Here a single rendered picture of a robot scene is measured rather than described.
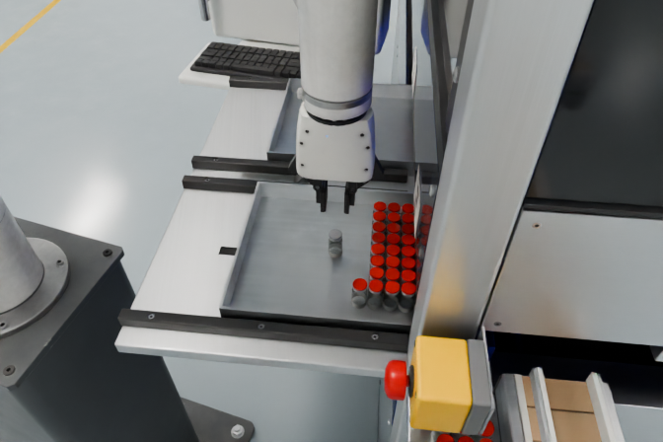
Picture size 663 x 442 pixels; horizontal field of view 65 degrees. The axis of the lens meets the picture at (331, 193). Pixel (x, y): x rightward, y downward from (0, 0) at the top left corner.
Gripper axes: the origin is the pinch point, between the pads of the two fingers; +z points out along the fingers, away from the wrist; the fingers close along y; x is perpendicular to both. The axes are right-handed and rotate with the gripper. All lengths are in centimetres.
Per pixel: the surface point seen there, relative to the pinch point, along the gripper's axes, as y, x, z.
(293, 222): -7.6, 6.0, 12.6
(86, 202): -112, 90, 101
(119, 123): -121, 145, 101
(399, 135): 9.7, 31.9, 12.5
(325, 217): -2.5, 7.7, 12.6
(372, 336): 6.5, -15.3, 10.9
